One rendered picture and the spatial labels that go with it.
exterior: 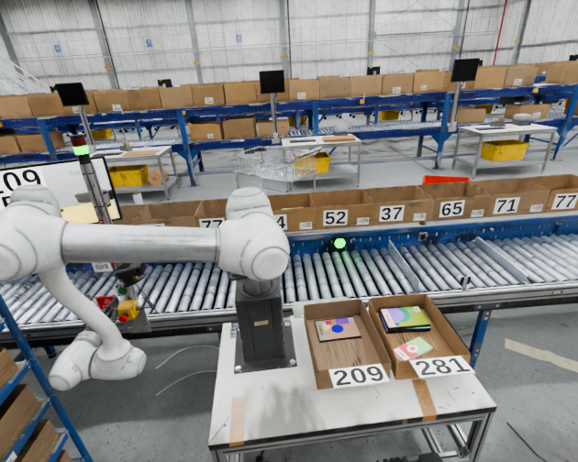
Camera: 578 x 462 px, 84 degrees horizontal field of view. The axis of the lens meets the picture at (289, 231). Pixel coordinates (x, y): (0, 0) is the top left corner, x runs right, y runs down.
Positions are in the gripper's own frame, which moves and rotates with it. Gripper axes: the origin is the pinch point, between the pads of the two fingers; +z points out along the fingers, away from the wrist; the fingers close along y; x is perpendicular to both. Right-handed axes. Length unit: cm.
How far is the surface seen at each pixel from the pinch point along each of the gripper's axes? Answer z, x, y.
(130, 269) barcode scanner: 6.8, -13.1, -8.5
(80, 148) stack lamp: 13, -66, -1
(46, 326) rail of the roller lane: 13, 21, 46
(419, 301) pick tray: 3, 14, -141
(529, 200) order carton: 73, -4, -243
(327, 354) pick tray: -20, 19, -93
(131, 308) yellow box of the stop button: 6.5, 8.0, -3.4
